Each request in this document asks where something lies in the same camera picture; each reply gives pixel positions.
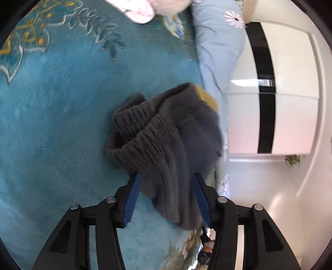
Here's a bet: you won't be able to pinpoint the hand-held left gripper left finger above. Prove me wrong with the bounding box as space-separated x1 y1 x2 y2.
32 172 141 270

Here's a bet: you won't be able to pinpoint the white and black wardrobe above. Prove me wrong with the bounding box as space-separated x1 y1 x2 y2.
226 22 320 156

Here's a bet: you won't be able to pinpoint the green potted plant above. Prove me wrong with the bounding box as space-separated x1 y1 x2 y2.
284 154 305 169

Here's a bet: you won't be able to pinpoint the light blue floral bedsheet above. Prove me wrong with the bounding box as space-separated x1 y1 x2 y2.
179 0 247 268

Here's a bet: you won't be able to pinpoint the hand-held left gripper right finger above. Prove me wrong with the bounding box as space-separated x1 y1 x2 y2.
191 172 302 270

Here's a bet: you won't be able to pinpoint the teal patterned blanket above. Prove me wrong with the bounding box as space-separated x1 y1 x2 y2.
0 0 216 270

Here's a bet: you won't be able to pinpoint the pink fluffy cloth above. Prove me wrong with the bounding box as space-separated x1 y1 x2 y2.
107 0 192 24

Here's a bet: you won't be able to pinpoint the dark grey pants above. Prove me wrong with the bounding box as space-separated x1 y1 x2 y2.
106 82 225 230

